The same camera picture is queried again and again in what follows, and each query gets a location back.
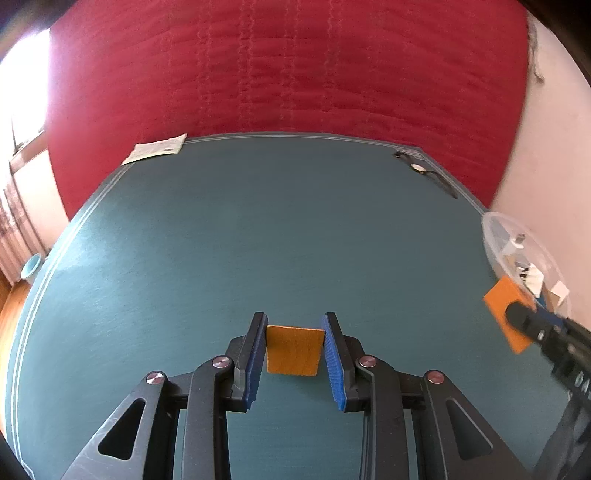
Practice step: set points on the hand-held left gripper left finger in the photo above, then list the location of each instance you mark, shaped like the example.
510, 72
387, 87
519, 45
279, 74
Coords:
256, 364

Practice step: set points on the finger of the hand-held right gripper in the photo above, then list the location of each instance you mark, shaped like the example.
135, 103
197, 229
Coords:
551, 316
526, 318

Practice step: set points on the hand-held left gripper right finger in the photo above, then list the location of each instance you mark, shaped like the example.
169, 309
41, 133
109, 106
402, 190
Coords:
334, 364

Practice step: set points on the orange striped triangular block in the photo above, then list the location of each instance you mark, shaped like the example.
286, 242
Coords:
501, 300

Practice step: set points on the orange wooden block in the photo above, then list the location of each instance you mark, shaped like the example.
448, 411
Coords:
293, 350

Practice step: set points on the clear plastic bowl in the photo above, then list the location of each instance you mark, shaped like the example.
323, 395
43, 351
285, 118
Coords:
501, 230

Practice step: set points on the white charger plug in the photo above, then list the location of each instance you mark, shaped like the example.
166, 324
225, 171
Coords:
515, 243

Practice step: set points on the teal table cloth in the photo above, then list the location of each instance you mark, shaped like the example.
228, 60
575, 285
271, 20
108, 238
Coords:
277, 230

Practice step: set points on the white paper leaflet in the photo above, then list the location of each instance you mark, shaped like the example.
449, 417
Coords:
157, 147

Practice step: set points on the light blue bowl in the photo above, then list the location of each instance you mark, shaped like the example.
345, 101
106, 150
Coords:
31, 267

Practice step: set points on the patterned curtain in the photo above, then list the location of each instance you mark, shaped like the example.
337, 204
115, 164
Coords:
14, 230

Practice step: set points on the red quilted blanket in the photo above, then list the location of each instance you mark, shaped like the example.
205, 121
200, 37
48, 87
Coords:
286, 69

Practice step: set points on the window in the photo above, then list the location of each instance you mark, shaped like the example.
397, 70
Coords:
27, 92

